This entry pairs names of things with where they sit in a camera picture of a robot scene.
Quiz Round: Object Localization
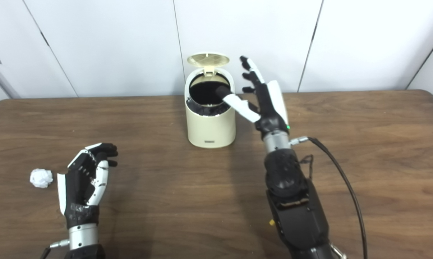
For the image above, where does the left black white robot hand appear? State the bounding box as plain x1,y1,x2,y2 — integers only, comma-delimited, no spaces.
57,143,119,230

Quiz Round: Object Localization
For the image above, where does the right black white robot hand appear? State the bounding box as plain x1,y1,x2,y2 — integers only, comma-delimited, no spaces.
216,55,291,141

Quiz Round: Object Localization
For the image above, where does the white paper ball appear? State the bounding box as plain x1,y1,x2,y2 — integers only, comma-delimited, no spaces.
30,168,54,188

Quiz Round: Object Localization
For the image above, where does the cream-colored desktop trash bin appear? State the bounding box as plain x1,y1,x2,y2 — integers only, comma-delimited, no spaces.
184,68,236,148

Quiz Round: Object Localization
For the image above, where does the cream round bin lid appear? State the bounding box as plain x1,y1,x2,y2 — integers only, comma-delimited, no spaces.
187,53,230,76

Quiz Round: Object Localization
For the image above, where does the black bin liner bag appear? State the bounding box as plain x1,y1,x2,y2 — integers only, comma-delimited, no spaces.
186,81,235,117

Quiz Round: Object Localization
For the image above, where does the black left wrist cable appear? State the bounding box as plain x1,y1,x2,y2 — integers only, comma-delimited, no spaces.
40,239,70,259

